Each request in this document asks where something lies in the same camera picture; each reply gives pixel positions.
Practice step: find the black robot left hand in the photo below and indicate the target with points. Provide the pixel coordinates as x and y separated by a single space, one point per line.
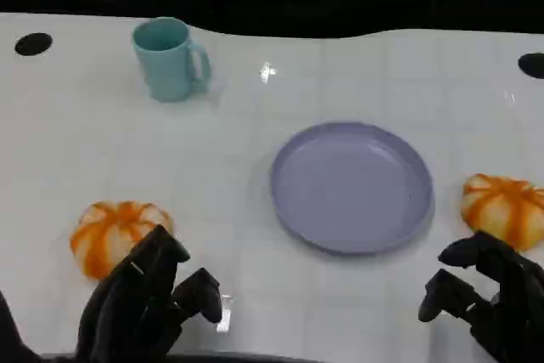
127 295

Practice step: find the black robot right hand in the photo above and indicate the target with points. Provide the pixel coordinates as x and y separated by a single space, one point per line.
518 295

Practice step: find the lilac plate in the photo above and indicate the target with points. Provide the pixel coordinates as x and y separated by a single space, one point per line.
348 184

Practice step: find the pale green mug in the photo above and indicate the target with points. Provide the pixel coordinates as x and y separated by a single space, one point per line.
163 69

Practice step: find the orange white toy bread roll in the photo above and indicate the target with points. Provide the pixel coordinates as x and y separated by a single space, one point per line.
501 210
106 231

